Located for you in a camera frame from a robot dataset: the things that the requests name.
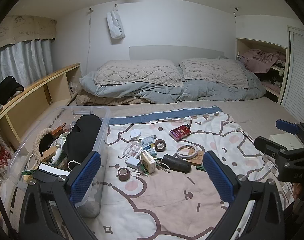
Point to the black cylinder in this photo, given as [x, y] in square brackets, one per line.
[176, 163]

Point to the clear plastic case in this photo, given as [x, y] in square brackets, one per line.
[132, 150]

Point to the beige fluffy hat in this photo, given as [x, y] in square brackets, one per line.
[38, 140]

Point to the cartoon printed blanket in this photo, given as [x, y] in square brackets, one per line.
[167, 200]

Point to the wall niche cabinet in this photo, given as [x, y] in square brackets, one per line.
[283, 80]

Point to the white round tape measure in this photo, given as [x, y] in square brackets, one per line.
[135, 134]

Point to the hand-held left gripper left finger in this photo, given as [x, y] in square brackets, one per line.
[85, 177]

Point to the red box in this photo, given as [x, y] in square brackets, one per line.
[180, 133]

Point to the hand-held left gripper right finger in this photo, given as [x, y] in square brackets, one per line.
[218, 177]

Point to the black and white box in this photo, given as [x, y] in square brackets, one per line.
[51, 171]

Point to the wooden shelf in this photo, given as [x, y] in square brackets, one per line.
[39, 82]

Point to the dark clothes pile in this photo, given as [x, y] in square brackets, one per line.
[269, 76]

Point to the yellow tissue packet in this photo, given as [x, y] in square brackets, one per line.
[148, 162]

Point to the black cloth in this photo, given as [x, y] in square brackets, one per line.
[84, 135]

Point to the white paper bag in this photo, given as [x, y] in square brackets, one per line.
[115, 27]

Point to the blue white wipes packet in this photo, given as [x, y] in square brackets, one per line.
[150, 152]
[147, 140]

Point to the white louvered door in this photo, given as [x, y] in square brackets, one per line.
[299, 80]

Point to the wooden coaster board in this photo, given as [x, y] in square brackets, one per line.
[195, 160]

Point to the grey headboard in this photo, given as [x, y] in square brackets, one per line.
[174, 52]

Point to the printed beige curtain valance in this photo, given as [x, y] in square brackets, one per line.
[24, 28]

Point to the white charger plug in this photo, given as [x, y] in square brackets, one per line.
[132, 163]

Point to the wooden brush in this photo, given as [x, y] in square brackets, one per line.
[49, 153]

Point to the clear plastic storage box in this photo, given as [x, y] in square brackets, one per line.
[16, 160]

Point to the black cap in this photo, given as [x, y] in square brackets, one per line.
[8, 90]

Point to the pink clothes pile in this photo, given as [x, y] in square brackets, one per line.
[259, 60]

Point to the beige textured pillow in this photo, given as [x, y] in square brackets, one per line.
[137, 73]
[214, 72]

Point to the brown leather pouch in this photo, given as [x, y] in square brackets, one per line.
[58, 130]

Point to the grey duvet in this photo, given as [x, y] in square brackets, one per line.
[167, 92]

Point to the beige fleece blanket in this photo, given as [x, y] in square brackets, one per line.
[104, 100]

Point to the dark brown tape roll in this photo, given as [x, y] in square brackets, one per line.
[157, 145]

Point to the white tape roll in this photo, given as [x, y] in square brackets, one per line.
[180, 153]

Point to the white flat box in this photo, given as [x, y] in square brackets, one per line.
[279, 138]

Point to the grey curtain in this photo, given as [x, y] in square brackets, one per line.
[21, 60]

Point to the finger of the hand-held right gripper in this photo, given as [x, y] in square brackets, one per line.
[267, 143]
[288, 127]

